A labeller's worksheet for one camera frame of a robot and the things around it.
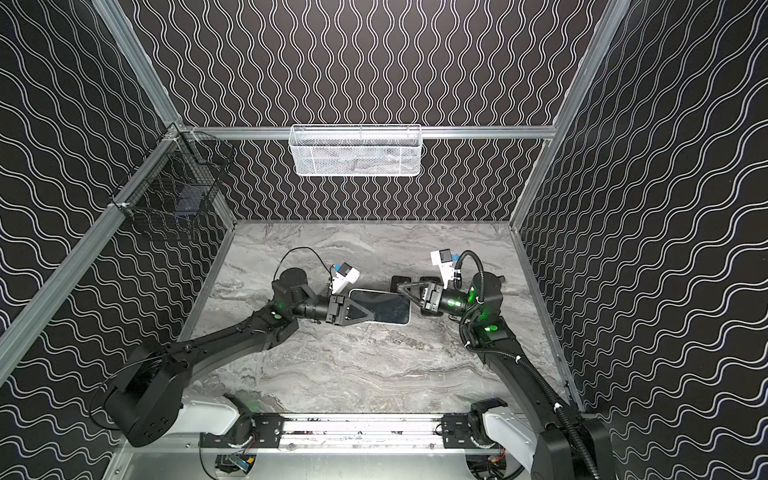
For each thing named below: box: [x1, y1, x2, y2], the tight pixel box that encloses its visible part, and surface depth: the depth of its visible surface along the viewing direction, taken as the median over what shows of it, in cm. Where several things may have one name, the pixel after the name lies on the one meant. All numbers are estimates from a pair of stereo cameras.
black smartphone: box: [350, 290, 410, 324], surface depth 71 cm
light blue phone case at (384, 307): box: [348, 288, 412, 326], surface depth 71 cm
